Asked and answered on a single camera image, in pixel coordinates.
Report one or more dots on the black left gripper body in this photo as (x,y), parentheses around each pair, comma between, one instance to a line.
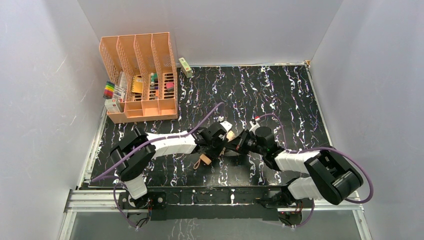
(218,145)

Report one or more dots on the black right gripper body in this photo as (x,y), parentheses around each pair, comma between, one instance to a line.
(239,143)

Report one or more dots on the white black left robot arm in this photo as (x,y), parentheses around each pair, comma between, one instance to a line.
(158,145)

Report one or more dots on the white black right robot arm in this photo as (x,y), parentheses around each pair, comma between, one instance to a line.
(330,176)

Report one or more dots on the pink eraser in organizer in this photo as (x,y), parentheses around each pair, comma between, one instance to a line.
(169,86)

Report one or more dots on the green white small box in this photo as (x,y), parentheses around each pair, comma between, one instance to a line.
(187,70)

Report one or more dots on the yellow notebook in organizer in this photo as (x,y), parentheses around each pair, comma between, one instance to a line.
(137,85)

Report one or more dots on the peach plastic desk organizer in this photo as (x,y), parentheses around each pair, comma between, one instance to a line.
(142,77)

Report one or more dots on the small white cardboard box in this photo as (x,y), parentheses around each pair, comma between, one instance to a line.
(113,105)

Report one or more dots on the colourful marker pen set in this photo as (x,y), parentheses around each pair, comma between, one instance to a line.
(109,90)

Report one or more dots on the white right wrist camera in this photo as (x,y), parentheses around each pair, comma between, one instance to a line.
(254,124)

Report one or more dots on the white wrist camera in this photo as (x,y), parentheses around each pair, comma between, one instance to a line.
(225,124)
(254,124)

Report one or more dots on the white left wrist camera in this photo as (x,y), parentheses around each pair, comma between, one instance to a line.
(225,124)

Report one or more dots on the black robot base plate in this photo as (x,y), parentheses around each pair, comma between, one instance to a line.
(254,202)

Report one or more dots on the aluminium table edge rail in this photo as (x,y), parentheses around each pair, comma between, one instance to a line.
(284,94)

